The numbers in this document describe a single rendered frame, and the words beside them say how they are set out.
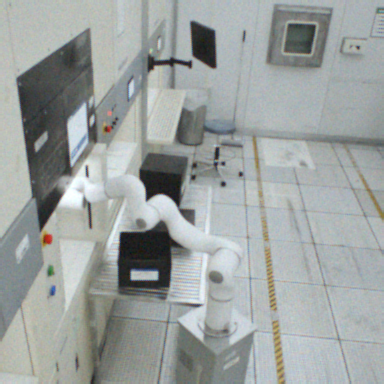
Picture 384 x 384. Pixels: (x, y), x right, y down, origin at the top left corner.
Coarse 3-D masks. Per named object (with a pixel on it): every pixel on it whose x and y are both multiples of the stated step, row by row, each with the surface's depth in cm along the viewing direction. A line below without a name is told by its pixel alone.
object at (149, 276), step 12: (120, 240) 258; (132, 240) 261; (144, 240) 261; (156, 240) 261; (168, 240) 261; (120, 252) 259; (132, 252) 265; (144, 252) 266; (156, 252) 266; (168, 252) 265; (120, 264) 236; (132, 264) 236; (144, 264) 237; (156, 264) 237; (168, 264) 237; (120, 276) 240; (132, 276) 241; (144, 276) 241; (156, 276) 241; (168, 276) 242
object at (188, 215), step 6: (180, 210) 293; (186, 210) 294; (192, 210) 294; (186, 216) 287; (192, 216) 288; (162, 222) 281; (192, 222) 282; (150, 228) 274; (156, 228) 275; (162, 228) 275; (174, 240) 275; (174, 246) 277; (180, 246) 277
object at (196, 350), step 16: (192, 320) 226; (240, 320) 227; (192, 336) 222; (208, 336) 218; (240, 336) 218; (192, 352) 227; (208, 352) 215; (224, 352) 215; (240, 352) 226; (192, 368) 232; (208, 368) 220; (224, 368) 223; (240, 368) 234
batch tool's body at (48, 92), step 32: (64, 64) 178; (32, 96) 150; (64, 96) 181; (32, 128) 152; (64, 128) 185; (32, 160) 154; (96, 160) 232; (32, 192) 157; (64, 192) 193; (64, 224) 256; (96, 224) 253; (64, 256) 247; (96, 256) 264; (64, 288) 226; (64, 320) 210; (64, 352) 215
